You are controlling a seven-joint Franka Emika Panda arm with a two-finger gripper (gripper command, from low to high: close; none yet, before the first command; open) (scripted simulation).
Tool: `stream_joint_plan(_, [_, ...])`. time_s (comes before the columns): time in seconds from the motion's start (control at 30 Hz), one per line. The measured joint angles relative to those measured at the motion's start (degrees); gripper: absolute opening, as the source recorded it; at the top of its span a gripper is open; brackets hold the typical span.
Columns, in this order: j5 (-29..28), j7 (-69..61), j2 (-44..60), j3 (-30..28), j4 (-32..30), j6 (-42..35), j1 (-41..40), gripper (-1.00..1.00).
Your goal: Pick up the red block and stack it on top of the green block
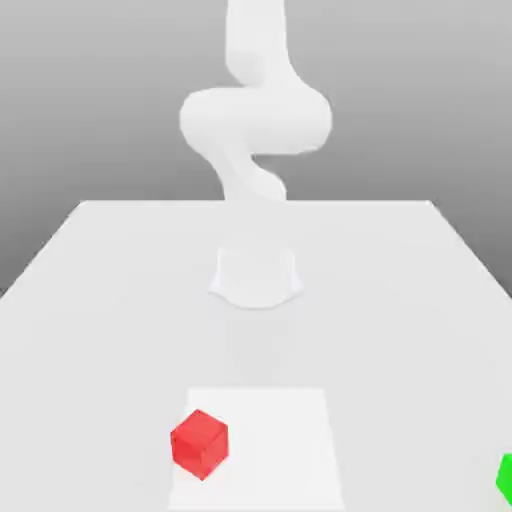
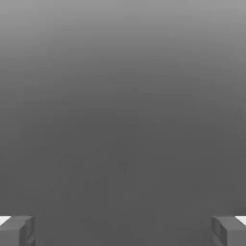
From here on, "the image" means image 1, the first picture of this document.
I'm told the small red cube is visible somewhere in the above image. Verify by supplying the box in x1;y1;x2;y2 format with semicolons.
169;408;230;482

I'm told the small green cube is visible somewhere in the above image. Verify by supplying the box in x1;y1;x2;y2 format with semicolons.
495;452;512;506

